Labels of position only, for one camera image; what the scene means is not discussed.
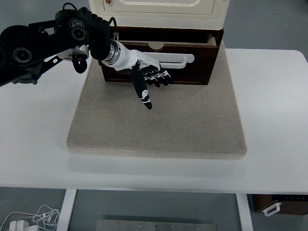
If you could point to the dark wooden drawer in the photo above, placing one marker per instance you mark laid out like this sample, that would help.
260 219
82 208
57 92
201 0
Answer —
196 73

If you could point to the cream upper cabinet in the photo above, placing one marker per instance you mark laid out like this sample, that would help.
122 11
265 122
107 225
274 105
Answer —
181 14

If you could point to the white table leg right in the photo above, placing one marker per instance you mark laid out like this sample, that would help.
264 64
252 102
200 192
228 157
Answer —
244 212

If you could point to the grey fabric mat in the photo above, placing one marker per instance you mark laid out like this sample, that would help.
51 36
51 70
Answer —
186 121

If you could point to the white table leg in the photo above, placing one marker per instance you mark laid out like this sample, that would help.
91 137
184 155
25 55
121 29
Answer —
66 211
244 212

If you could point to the white table leg left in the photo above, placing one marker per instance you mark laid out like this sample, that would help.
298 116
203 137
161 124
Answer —
66 211

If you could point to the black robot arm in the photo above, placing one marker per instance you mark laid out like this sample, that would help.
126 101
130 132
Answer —
27 52

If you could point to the white power adapter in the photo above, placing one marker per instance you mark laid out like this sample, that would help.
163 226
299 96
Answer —
18 225

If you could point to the brown box with white handle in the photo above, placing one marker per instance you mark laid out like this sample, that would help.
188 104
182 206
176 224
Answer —
290 204

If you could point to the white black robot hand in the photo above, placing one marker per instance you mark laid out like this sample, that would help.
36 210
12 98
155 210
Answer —
121 58

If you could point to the white drawer handle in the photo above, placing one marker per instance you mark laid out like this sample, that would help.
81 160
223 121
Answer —
172 60

